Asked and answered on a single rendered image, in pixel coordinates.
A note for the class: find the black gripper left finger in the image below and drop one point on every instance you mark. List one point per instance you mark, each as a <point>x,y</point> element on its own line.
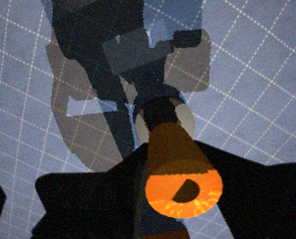
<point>120,190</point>

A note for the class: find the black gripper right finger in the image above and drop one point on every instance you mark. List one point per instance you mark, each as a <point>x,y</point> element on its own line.
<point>254,196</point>

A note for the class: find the orange cylinder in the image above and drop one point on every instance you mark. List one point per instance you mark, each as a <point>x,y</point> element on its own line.
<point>181,182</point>

